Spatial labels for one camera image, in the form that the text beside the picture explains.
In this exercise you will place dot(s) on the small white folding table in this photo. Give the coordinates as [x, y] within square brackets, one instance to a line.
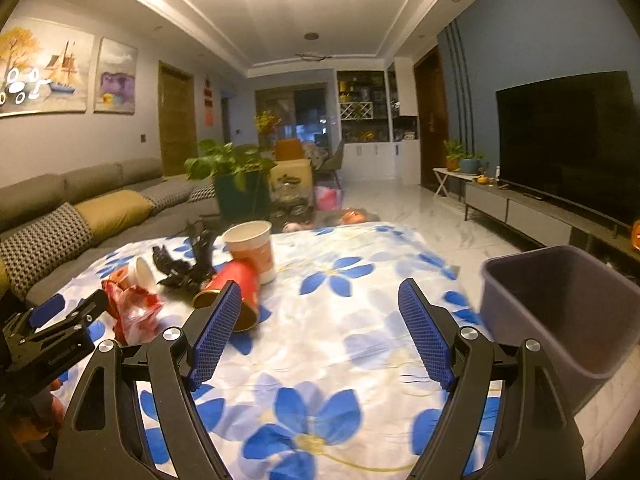
[447, 172]

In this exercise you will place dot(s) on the dining table with cloth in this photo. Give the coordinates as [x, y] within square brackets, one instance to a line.
[312, 151]

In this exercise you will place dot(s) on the sailing ship painting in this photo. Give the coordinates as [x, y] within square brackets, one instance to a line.
[60, 85]

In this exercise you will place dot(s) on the plant in orange pot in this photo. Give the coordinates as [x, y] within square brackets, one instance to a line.
[452, 161]

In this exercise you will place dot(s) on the plant in teal planter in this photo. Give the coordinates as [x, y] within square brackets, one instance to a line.
[240, 197]

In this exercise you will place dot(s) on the grey sofa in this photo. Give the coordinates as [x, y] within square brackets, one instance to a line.
[90, 185]

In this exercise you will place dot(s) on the large houndstooth cushion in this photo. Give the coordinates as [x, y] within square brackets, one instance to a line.
[45, 250]

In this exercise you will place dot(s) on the red paper cup gold inside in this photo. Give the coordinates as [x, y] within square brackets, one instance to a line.
[248, 287]

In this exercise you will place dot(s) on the orange fruit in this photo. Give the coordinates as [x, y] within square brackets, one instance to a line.
[355, 216]

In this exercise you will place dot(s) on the light wooden door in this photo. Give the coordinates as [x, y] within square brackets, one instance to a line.
[175, 120]

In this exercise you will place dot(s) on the pink gift bag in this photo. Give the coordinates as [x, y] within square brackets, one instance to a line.
[329, 199]

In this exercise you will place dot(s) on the orange dining chair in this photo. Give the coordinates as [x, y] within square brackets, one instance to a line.
[289, 149]

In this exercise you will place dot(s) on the red and white snack bag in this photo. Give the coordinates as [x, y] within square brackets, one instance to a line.
[132, 310]

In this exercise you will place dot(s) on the yellow flower bouquet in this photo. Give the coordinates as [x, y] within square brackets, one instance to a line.
[266, 122]

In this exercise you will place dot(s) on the small houndstooth cushion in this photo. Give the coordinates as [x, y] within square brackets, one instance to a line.
[201, 192]

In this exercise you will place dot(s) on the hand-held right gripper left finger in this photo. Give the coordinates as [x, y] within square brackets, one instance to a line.
[215, 345]

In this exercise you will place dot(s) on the glass jar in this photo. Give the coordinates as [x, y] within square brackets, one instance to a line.
[292, 192]

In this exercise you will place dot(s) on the grey plastic bin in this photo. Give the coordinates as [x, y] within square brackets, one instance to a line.
[550, 340]

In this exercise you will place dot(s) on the orange retro speaker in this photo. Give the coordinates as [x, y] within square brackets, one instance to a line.
[635, 235]

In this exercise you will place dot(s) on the red wall decorations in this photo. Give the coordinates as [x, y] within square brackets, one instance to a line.
[208, 110]

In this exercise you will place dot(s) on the person's left hand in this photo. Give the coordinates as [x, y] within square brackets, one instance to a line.
[56, 397]

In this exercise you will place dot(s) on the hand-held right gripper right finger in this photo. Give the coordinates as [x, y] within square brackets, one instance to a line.
[425, 335]

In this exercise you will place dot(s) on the dark wooden door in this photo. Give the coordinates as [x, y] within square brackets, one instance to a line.
[432, 125]

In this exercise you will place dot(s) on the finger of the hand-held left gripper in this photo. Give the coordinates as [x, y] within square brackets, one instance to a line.
[87, 310]
[46, 311]

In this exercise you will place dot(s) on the glass coffee table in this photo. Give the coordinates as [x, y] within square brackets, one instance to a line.
[325, 220]

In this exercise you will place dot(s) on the grey dining chair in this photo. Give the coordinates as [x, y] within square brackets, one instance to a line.
[332, 160]

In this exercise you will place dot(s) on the yellow cushion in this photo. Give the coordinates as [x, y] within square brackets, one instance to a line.
[110, 215]

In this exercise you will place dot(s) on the long houndstooth cushion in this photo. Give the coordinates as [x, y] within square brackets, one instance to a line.
[165, 192]

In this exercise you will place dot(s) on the small orange ornament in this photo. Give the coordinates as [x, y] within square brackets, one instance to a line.
[482, 179]

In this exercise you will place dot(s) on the black plastic bag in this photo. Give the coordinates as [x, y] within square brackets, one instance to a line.
[197, 265]

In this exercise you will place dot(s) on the grey television cabinet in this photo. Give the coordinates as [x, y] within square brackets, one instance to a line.
[535, 217]

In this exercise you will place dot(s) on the plant in blue-grey pot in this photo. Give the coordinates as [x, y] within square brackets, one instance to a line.
[470, 166]

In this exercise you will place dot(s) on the white display cabinet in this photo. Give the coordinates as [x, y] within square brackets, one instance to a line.
[370, 160]

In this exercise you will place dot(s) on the red paper cup white inside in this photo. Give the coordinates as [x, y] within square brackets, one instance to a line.
[142, 275]

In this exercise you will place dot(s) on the blue floral blanket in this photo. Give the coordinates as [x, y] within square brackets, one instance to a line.
[325, 310]

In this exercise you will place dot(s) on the glass balcony door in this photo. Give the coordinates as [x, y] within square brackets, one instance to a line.
[305, 110]

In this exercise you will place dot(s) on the large black television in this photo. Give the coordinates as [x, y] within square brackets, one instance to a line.
[565, 145]

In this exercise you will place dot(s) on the yellow armchair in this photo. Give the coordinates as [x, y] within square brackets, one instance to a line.
[290, 172]

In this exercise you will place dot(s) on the purple abstract painting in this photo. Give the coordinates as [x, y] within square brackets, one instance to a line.
[117, 80]

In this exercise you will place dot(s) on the beige paper cup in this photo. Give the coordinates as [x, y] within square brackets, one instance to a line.
[250, 245]

